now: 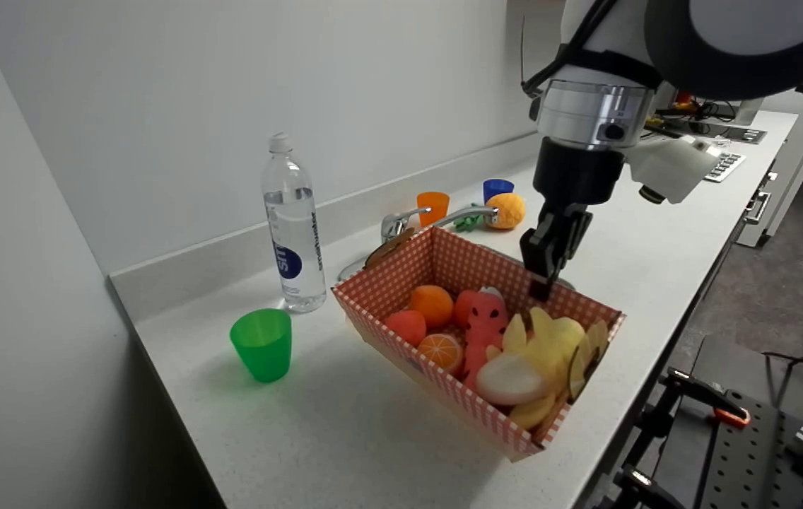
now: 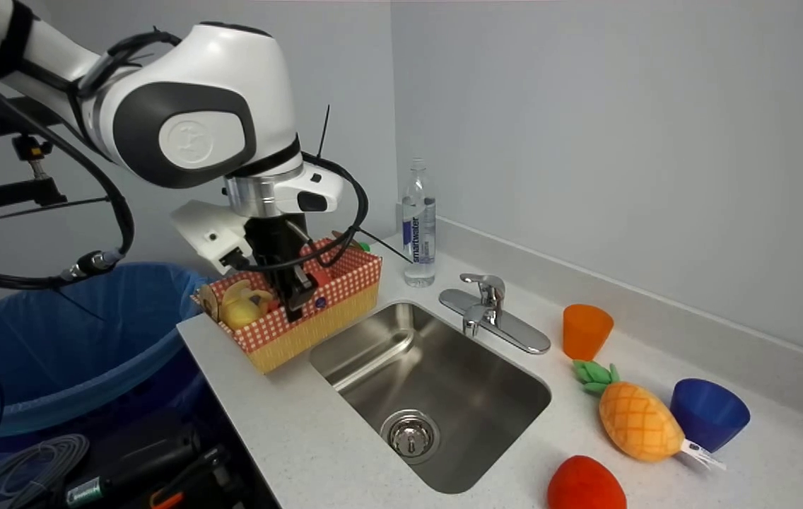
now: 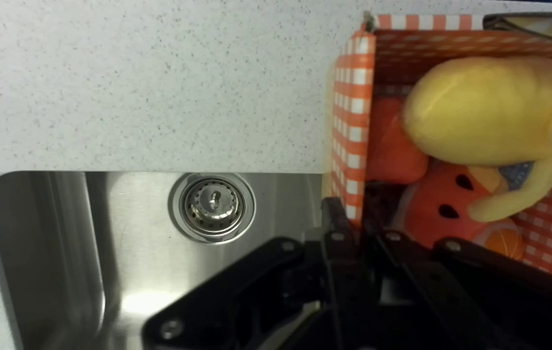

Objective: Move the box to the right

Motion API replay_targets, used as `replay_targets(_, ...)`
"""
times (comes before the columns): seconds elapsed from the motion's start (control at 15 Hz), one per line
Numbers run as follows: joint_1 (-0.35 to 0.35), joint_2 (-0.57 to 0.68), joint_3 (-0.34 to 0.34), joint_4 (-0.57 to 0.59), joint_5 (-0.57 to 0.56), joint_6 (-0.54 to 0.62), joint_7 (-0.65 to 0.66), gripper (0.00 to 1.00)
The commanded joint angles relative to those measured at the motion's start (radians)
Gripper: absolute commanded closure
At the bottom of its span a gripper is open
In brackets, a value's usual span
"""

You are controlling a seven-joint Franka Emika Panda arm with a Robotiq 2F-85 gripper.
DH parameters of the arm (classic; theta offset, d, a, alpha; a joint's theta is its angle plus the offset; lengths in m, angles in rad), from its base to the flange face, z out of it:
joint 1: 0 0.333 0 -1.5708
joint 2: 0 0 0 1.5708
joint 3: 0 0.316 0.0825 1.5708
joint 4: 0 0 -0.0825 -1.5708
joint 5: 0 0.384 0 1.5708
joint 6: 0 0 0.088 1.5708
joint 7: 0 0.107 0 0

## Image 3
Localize halved toy orange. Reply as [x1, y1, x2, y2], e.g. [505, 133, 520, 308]
[482, 225, 526, 260]

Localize toy watermelon slice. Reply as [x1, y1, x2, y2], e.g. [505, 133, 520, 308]
[394, 161, 516, 250]

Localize yellow toy banana bunch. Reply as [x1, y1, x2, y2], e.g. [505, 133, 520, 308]
[400, 50, 552, 225]

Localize metal sink drain strainer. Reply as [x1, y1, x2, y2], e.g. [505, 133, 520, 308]
[167, 170, 258, 246]

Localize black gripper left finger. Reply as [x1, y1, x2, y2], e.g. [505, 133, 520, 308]
[141, 196, 380, 350]

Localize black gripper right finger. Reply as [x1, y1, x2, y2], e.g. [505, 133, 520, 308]
[361, 229, 552, 350]

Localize orange checkered cardboard box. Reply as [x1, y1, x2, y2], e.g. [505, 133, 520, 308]
[322, 9, 552, 289]

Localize stainless steel sink basin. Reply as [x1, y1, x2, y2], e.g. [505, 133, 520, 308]
[0, 168, 330, 350]

